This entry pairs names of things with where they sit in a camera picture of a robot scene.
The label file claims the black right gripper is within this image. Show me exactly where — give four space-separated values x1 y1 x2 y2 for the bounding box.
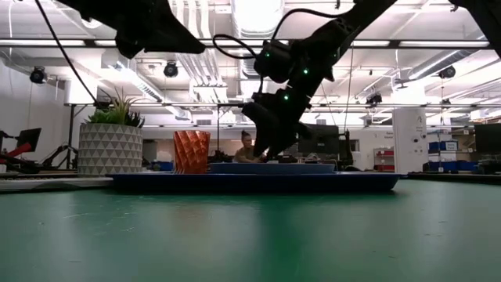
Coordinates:
241 100 314 160

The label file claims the dark blue plastic tray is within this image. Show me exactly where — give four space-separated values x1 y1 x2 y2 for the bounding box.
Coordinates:
110 172 403 193

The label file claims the person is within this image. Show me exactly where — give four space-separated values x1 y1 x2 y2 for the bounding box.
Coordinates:
233 129 268 164

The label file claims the black monitor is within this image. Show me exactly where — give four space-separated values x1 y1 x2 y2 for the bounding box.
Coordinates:
474 122 501 156
15 128 42 154
297 124 341 156

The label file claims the green table mat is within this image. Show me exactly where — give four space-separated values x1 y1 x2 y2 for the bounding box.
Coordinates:
0 179 501 282

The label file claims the shelf of red bins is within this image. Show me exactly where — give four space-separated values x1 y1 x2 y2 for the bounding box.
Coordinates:
373 147 395 172

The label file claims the white pillar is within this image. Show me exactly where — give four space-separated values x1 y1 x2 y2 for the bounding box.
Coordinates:
391 107 431 175

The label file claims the plant in patterned white pot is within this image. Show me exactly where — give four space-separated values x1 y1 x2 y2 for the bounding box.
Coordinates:
77 88 146 177

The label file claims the rack of blue bins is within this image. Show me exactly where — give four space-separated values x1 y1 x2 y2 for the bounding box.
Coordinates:
428 139 478 172

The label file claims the white folded napkin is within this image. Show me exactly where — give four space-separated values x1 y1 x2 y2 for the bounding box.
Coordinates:
0 176 115 193

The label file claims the red bar device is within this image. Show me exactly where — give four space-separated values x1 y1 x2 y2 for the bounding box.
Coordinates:
0 141 33 161

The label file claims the black aluminium table frame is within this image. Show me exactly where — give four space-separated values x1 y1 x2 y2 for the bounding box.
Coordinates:
0 168 501 185

